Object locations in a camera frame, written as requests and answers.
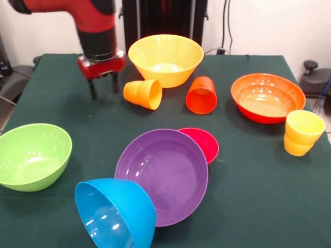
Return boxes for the orange cup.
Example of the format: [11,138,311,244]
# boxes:
[123,79,163,111]

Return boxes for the blue cable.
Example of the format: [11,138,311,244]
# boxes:
[317,77,331,114]

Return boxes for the small crimson bowl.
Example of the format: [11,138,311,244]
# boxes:
[177,127,220,165]

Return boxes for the purple bowl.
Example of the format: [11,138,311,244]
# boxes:
[114,129,209,228]

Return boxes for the green bowl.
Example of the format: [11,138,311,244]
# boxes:
[0,123,73,193]

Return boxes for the dark green tablecloth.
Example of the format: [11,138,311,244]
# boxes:
[0,53,331,248]

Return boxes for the large yellow-orange bowl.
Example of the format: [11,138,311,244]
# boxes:
[127,34,204,89]

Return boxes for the yellow cup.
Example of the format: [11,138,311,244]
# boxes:
[283,110,326,157]

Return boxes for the black device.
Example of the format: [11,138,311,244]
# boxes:
[0,33,11,77]

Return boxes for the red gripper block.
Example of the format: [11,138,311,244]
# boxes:
[77,50,127,101]

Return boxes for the red-orange cup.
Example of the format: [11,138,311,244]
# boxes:
[185,75,218,115]

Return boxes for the black hanging cables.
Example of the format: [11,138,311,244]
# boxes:
[218,0,235,55]

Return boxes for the shallow red-orange bowl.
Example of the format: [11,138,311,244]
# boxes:
[231,73,307,125]

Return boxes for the blue bowl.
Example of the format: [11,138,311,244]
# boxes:
[74,178,158,248]

